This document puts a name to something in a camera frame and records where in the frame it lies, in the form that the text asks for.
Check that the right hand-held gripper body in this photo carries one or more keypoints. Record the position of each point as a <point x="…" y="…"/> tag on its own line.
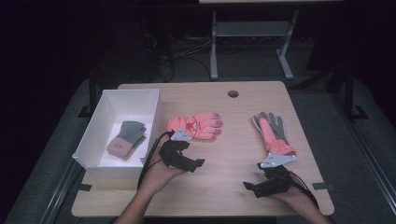
<point x="277" y="183"/>

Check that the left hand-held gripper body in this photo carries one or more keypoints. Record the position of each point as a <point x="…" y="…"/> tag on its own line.
<point x="172" y="154"/>

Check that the pink printed winter glove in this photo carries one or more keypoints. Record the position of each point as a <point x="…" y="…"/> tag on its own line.
<point x="205" y="124"/>

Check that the pink grey-palm winter glove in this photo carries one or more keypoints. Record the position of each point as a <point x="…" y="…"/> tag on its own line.
<point x="274" y="137"/>

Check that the white box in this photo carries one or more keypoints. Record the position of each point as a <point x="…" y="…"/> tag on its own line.
<point x="124" y="105"/>

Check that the person's right hand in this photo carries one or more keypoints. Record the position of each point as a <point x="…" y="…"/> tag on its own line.
<point x="297" y="196"/>

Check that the person's left hand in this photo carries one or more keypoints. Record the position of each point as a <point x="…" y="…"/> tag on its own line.
<point x="157" y="179"/>

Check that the black tape strip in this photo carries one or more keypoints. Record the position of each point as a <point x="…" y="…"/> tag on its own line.
<point x="84" y="187"/>
<point x="323" y="186"/>

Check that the black metal stand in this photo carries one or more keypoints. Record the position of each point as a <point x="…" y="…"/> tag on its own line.
<point x="92" y="93"/>
<point x="349" y="93"/>

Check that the metal floor rail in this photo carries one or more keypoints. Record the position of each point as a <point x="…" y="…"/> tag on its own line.
<point x="60" y="193"/>
<point x="367" y="155"/>

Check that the white metal table frame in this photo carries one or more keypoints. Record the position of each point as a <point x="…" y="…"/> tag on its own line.
<point x="249" y="28"/>

